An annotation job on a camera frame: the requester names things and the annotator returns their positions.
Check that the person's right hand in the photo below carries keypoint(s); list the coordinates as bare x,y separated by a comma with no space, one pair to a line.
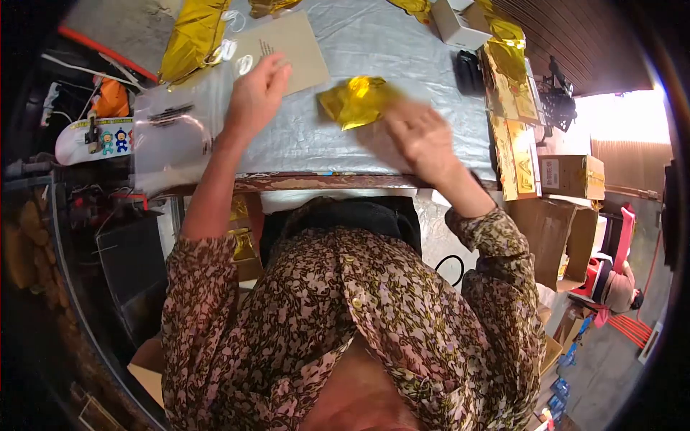
428,140

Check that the person's left hand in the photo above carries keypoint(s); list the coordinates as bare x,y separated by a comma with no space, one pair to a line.
253,97

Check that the person's left fingers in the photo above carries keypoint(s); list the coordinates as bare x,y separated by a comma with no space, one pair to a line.
277,73

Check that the person's right fingers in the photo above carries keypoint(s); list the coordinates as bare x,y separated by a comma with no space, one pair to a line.
404,121

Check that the gold foil piece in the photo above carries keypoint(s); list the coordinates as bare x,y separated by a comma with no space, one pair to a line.
353,102
272,5

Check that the brown cardboard sheet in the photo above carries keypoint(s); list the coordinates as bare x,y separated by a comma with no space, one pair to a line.
299,51

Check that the crumpled gold foil piece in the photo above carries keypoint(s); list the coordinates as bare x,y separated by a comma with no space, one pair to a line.
272,5

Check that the silver table cover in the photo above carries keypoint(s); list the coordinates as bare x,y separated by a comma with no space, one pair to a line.
377,48

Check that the black oblong device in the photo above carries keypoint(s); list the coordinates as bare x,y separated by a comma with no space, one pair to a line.
469,73

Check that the large gold foil balloon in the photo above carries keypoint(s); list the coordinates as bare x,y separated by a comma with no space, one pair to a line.
191,40

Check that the stack of gold foil packets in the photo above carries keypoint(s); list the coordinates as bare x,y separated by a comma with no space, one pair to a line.
512,108

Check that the white cardboard box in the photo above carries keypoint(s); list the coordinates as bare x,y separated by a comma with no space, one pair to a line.
458,24

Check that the person's legs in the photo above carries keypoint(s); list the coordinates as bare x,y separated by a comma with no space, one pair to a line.
345,218

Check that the small gold foil scrap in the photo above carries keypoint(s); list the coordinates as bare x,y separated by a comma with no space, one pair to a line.
415,6

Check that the pile of clear plastic bags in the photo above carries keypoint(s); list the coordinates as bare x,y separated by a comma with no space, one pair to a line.
172,134

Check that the orange bag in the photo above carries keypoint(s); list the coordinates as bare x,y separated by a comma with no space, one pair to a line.
112,99

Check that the red pipe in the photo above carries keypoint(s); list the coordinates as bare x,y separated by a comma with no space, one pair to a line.
108,51

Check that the gold packets under table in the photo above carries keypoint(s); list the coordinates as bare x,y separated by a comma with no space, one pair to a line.
242,242

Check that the closed brown cardboard box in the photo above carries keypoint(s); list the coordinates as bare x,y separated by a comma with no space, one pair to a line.
571,176

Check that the white cartoon print skateboard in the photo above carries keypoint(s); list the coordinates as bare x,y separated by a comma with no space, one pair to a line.
108,141

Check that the open brown cardboard box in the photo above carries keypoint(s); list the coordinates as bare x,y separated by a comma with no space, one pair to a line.
550,237

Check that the person's body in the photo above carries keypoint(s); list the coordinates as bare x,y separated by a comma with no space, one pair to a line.
345,323

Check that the black flat case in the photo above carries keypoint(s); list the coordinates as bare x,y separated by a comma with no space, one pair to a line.
135,269

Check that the red plastic chair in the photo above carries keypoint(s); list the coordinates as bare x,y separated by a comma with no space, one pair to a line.
624,231

